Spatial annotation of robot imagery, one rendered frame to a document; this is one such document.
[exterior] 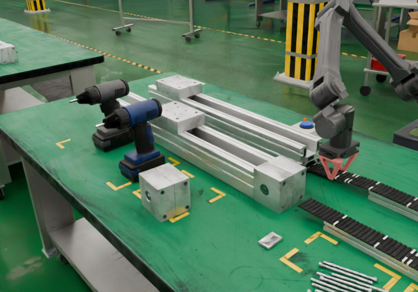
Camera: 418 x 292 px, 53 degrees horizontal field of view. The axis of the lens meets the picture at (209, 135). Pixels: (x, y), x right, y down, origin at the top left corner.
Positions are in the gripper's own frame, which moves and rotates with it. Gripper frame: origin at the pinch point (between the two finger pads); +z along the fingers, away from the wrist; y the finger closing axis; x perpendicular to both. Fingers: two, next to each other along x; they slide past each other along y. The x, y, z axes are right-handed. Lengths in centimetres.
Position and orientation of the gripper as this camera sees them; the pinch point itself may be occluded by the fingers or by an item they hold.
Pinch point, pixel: (336, 173)
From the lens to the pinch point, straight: 122.5
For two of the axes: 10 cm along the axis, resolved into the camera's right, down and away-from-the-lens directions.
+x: 6.4, 3.0, -7.1
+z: 0.3, 9.1, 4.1
